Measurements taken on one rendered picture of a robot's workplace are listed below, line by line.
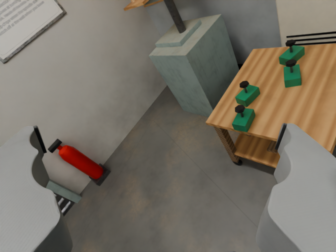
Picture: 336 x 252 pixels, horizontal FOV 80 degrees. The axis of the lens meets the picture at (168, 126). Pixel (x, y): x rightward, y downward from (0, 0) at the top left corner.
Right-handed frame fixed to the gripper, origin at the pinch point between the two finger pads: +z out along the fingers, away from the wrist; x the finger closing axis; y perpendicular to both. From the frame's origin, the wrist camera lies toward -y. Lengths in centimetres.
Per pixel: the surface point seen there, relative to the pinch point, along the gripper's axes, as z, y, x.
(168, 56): 146, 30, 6
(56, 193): 120, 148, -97
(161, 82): 236, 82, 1
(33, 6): 171, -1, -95
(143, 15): 239, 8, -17
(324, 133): 53, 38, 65
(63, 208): 119, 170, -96
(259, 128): 68, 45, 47
